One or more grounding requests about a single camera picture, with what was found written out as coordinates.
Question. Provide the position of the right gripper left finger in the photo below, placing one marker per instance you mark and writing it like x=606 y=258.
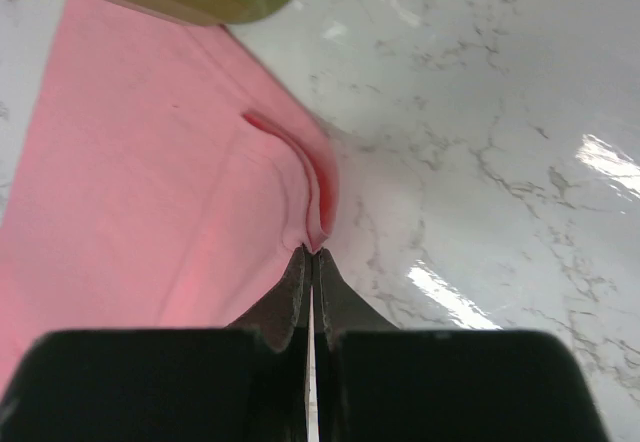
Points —
x=279 y=322

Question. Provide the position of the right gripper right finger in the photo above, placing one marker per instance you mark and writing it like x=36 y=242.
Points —
x=336 y=308

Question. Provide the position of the pink t-shirt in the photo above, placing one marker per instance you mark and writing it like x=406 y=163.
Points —
x=166 y=180

